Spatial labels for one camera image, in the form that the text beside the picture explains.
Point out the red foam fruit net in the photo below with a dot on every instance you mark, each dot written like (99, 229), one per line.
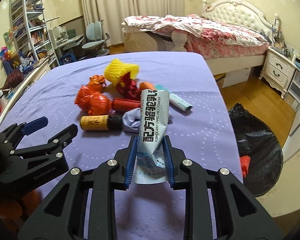
(245, 162)

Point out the orange wrapper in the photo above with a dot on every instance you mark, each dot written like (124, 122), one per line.
(97, 82)

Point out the white nightstand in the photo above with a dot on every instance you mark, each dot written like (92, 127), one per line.
(278, 71)

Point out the pink floral duvet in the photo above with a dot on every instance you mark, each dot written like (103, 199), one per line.
(211, 39)

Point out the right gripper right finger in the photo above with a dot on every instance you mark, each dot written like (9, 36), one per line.
(217, 203)

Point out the white bookshelf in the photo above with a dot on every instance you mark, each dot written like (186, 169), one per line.
(31, 37)

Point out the dark red wrapper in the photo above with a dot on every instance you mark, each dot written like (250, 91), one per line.
(128, 88)

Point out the white tufted bed frame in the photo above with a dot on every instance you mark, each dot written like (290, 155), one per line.
(235, 12)

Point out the orange packet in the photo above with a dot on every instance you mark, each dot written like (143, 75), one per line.
(146, 85)

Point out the white milk powder sachet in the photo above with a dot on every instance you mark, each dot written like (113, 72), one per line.
(150, 167)

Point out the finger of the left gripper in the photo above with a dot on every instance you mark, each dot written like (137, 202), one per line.
(55, 144)
(15, 132)

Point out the yellow label dark bottle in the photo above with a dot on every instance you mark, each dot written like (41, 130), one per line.
(101, 123)

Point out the lavender paper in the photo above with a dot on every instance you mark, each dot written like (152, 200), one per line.
(135, 119)

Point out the light blue desk chair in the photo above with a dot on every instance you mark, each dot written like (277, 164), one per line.
(96, 47)

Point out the red cylindrical wrapper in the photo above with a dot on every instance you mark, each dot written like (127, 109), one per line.
(122, 105)

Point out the clear plastic drawer unit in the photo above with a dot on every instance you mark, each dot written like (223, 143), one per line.
(292, 96)

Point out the white teal tube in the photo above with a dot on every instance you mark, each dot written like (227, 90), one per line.
(176, 100)

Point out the grey study desk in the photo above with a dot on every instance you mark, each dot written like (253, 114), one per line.
(68, 44)

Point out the purple bed sheet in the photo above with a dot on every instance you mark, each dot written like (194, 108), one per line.
(199, 125)

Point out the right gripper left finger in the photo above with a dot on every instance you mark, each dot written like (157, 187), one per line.
(83, 195)

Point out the black trash bag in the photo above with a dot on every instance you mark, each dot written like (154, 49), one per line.
(256, 139)

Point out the orange plastic bag ball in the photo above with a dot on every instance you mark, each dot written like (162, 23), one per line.
(91, 100)

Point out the yellow foam fruit net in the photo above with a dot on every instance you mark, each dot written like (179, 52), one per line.
(117, 69)

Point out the cream curtains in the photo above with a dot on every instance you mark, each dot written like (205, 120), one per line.
(113, 12)

